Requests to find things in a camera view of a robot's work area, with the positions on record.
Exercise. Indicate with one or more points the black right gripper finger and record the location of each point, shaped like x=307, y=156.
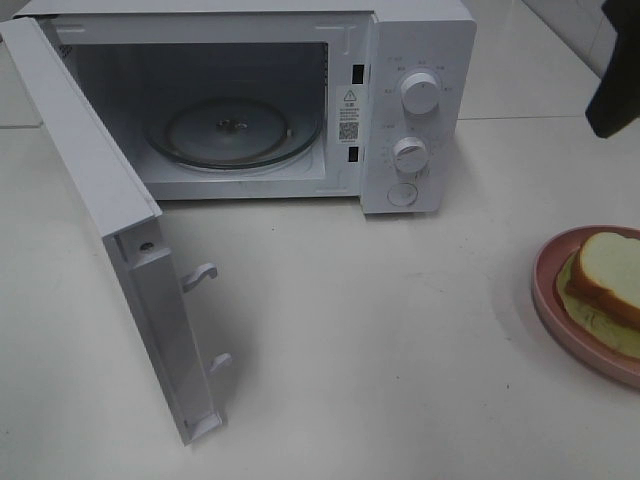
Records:
x=615, y=103

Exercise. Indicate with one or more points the pink round plate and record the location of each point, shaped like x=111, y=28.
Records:
x=570, y=336

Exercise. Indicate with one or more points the white bread sandwich with lettuce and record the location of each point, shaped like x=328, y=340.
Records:
x=598, y=286

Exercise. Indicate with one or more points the white timer knob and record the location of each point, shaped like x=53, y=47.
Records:
x=410, y=155

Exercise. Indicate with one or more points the round door release button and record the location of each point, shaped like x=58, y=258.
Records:
x=402, y=194

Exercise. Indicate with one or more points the white microwave door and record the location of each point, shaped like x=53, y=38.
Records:
x=127, y=220

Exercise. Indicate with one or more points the upper white power knob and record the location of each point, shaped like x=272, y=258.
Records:
x=420, y=92

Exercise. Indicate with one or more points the white microwave oven body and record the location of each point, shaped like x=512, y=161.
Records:
x=133, y=66

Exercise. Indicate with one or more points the glass microwave turntable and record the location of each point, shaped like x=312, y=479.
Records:
x=234, y=133

